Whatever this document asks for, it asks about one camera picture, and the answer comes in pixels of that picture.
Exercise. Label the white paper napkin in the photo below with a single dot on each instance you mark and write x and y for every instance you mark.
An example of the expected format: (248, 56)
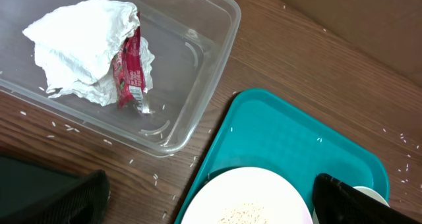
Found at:
(75, 45)

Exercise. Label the teal serving tray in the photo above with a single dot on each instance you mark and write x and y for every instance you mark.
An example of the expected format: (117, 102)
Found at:
(262, 130)

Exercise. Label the black plastic tray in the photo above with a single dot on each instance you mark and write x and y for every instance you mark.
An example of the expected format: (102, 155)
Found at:
(28, 188)

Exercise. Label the pale green bowl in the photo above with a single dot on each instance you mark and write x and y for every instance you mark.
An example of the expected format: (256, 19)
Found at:
(367, 191)

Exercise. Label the red sauce packet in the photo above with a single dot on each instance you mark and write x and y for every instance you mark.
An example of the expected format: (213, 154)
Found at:
(129, 76)

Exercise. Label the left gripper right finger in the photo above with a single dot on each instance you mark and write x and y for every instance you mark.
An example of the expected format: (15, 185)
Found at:
(336, 202)

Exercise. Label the large white dinner plate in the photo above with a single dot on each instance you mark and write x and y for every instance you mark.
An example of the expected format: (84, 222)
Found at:
(247, 195)

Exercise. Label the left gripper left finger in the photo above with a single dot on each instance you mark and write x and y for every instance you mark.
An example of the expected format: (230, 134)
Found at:
(85, 203)

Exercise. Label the clear plastic waste bin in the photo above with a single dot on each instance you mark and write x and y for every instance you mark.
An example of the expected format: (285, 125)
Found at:
(191, 41)

